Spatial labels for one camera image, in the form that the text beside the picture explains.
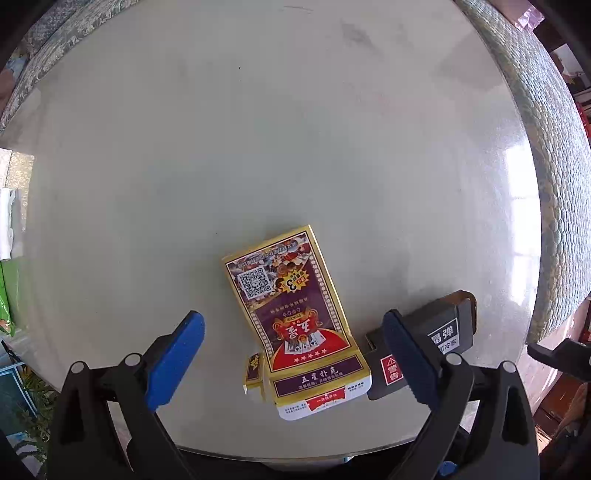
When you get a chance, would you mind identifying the playing card box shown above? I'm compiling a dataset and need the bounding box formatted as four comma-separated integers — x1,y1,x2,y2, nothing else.
222,225,373,421

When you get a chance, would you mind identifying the green chips bag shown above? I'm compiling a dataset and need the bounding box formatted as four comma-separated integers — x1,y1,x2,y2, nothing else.
1,259,23,337

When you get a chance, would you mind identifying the black gel ball box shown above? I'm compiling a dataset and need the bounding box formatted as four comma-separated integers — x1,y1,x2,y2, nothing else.
363,290,477,401

